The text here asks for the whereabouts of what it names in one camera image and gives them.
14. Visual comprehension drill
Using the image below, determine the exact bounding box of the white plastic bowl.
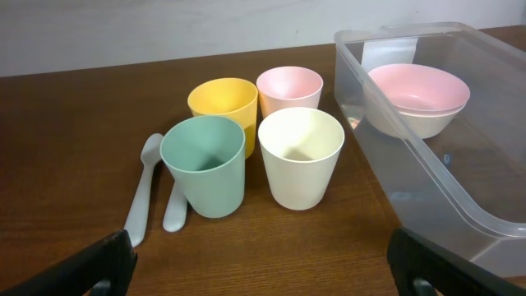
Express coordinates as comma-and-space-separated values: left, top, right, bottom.
365, 95, 467, 139

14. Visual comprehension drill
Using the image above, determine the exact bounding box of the green plastic cup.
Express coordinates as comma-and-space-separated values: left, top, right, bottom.
160, 115, 246, 219

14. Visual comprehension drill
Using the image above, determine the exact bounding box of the short white plastic spoon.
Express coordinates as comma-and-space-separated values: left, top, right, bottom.
163, 182, 187, 233

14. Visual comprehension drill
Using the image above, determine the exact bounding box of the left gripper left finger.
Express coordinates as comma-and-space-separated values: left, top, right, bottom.
1, 229, 138, 295

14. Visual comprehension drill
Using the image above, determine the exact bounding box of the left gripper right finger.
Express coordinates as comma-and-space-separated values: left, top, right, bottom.
386, 228, 525, 296

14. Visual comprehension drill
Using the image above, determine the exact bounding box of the pink plastic bowl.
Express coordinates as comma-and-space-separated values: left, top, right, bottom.
368, 63, 471, 113

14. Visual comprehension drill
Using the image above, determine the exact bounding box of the long white plastic spoon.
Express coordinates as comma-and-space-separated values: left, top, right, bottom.
124, 133, 164, 247

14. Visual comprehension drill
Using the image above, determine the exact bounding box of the clear plastic storage container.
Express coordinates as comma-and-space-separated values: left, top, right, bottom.
335, 22, 525, 277

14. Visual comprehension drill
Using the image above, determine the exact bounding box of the cream plastic cup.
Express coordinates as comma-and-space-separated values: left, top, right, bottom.
257, 107, 345, 210

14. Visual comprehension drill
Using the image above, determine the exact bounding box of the pink plastic cup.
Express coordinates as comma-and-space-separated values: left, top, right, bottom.
256, 66, 324, 118

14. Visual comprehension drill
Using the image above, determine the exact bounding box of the yellow plastic cup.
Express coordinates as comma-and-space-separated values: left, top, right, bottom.
187, 77, 259, 158

